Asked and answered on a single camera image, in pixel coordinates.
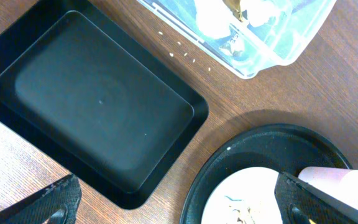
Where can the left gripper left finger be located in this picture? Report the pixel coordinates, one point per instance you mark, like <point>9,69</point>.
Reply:
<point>56,203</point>

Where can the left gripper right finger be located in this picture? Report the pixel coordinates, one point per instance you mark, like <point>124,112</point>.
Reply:
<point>300,202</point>

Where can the white napkin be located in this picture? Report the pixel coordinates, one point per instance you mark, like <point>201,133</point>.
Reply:
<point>213,17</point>

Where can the gold snack wrapper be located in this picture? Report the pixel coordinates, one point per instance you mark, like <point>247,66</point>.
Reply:
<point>232,46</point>

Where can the clear plastic waste bin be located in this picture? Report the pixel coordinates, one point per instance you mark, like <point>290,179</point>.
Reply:
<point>278,42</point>

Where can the food scraps on plate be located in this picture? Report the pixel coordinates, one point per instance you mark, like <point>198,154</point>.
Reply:
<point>238,212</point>

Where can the grey plate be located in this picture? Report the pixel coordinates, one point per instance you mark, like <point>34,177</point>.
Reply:
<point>255,186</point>

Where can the round black serving tray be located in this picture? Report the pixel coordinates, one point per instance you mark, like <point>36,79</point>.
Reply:
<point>281,147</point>

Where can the pink cup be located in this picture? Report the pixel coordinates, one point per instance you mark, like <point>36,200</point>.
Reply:
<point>342,184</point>

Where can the black rectangular tray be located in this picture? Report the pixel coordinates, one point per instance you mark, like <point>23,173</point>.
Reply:
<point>78,87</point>

